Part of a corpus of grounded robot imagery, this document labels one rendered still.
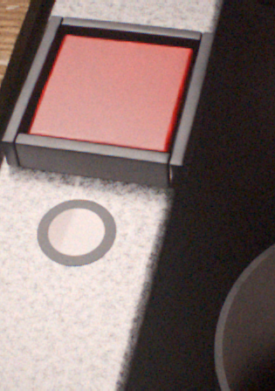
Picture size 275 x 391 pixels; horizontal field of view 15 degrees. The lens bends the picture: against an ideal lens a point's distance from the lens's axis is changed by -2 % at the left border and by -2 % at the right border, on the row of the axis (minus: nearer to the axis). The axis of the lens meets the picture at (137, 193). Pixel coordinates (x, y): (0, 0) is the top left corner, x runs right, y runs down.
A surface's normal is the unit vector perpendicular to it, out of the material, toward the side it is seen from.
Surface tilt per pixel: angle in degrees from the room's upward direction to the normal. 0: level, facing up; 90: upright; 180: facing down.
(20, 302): 0
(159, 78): 0
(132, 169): 90
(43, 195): 0
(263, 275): 87
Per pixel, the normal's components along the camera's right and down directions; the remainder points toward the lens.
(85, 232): -0.07, -0.59
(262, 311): 0.66, 0.54
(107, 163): -0.22, 0.80
